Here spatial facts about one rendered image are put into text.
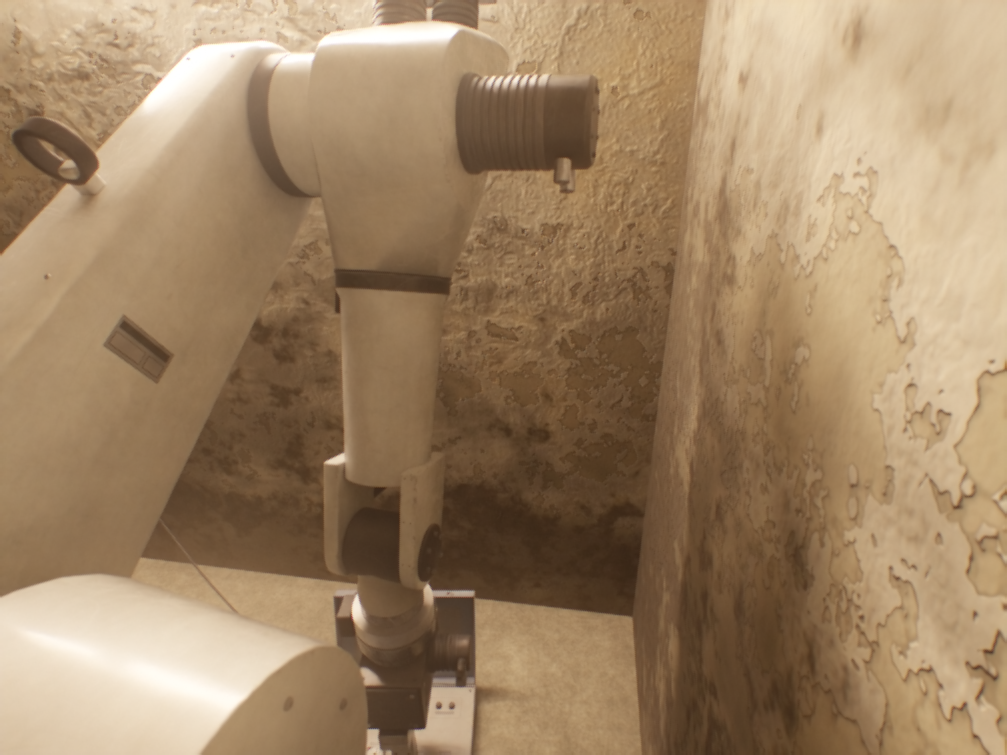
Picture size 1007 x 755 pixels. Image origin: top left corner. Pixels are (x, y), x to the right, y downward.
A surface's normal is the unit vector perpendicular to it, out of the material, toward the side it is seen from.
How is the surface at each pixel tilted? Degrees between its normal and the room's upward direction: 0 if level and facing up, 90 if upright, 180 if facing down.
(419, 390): 85
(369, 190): 122
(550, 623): 0
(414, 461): 82
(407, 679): 0
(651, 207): 90
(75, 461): 90
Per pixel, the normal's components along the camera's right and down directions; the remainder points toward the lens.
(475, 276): -0.16, 0.41
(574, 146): -0.21, 0.78
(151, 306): 0.97, 0.09
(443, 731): -0.01, -0.91
